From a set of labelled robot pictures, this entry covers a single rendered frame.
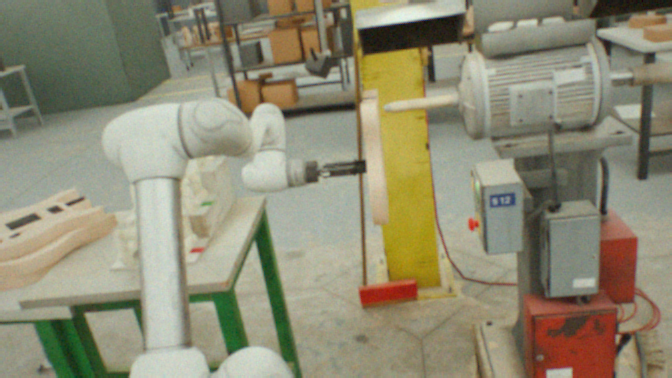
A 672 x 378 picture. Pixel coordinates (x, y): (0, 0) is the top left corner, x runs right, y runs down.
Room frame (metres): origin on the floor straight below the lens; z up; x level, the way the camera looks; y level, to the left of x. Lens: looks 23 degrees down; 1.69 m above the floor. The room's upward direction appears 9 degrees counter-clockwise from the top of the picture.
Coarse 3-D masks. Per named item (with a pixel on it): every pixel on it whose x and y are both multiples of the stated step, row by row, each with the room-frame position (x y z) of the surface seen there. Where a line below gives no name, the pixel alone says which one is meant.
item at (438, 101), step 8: (440, 96) 1.60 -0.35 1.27; (448, 96) 1.59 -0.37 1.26; (392, 104) 1.61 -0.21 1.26; (400, 104) 1.61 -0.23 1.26; (408, 104) 1.60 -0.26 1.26; (416, 104) 1.60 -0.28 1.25; (424, 104) 1.59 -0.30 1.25; (432, 104) 1.59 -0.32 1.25; (440, 104) 1.59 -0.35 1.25; (448, 104) 1.59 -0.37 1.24; (392, 112) 1.61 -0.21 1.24
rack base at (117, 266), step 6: (198, 240) 1.58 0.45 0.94; (204, 240) 1.57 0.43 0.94; (210, 240) 1.58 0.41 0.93; (198, 246) 1.54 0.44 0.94; (204, 246) 1.53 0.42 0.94; (198, 252) 1.50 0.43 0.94; (138, 258) 1.53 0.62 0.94; (186, 258) 1.47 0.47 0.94; (192, 258) 1.47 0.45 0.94; (198, 258) 1.47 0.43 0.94; (114, 264) 1.51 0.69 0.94; (120, 264) 1.51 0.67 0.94; (132, 264) 1.49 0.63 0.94; (138, 264) 1.48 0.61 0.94; (186, 264) 1.45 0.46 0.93; (192, 264) 1.45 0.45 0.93; (114, 270) 1.49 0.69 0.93; (120, 270) 1.48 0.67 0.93; (126, 270) 1.48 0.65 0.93
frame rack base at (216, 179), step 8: (192, 160) 1.90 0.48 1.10; (216, 160) 1.86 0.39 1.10; (224, 160) 1.87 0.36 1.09; (192, 168) 1.82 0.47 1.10; (208, 168) 1.79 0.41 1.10; (216, 168) 1.78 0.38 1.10; (224, 168) 1.85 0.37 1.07; (200, 176) 1.76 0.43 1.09; (208, 176) 1.75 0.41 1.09; (216, 176) 1.76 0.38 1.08; (224, 176) 1.83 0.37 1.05; (208, 184) 1.75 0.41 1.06; (216, 184) 1.75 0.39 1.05; (224, 184) 1.81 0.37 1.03; (232, 184) 1.89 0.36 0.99; (208, 192) 1.75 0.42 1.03; (216, 192) 1.75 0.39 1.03; (224, 192) 1.80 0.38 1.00; (232, 192) 1.87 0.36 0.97; (224, 200) 1.78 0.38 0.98; (232, 200) 1.85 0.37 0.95; (224, 208) 1.76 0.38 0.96
